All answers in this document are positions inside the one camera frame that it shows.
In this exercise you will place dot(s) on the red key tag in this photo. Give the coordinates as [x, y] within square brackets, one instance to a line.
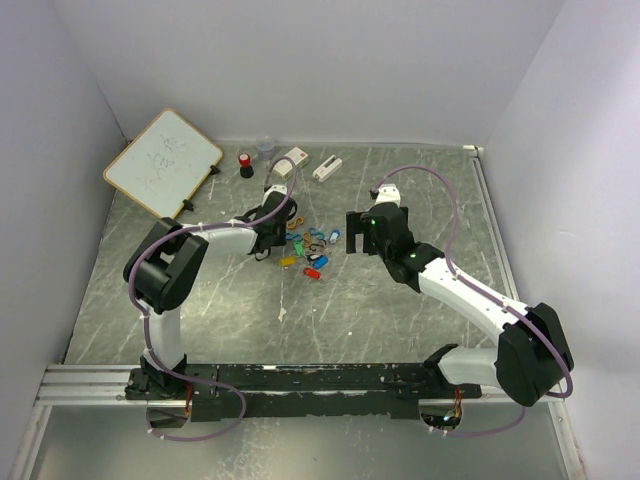
[312, 273]

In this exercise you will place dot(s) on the clear plastic cup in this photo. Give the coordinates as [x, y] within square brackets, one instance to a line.
[265, 147]

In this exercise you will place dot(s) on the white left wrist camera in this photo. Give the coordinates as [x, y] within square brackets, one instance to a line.
[277, 188]

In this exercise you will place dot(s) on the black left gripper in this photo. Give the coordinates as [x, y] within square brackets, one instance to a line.
[282, 240]

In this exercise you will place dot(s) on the light blue key tag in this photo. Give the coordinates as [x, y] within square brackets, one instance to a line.
[334, 236]

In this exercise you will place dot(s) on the white rectangular device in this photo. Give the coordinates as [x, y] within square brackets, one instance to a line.
[327, 168]

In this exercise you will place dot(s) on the orange carabiner keyring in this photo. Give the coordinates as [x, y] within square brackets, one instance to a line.
[295, 223]

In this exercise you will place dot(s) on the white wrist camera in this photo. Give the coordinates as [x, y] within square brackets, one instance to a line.
[277, 188]
[386, 193]

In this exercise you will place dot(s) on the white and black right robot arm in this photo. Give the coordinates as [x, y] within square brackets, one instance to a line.
[531, 358]

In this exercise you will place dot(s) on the white and red cardboard box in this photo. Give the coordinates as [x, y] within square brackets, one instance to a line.
[295, 158]

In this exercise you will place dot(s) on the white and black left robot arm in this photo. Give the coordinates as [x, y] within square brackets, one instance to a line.
[163, 269]

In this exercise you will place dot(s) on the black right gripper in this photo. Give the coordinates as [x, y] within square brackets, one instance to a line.
[358, 222]

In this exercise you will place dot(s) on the yellow key tag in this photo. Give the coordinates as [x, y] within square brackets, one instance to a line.
[287, 261]

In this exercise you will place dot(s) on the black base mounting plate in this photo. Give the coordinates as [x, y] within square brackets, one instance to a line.
[280, 391]

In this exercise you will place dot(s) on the white board with wooden frame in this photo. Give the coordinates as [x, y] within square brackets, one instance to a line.
[164, 165]

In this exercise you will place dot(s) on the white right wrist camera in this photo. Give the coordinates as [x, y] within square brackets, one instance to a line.
[386, 193]

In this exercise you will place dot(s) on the red and black stamp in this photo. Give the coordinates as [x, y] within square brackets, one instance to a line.
[246, 168]

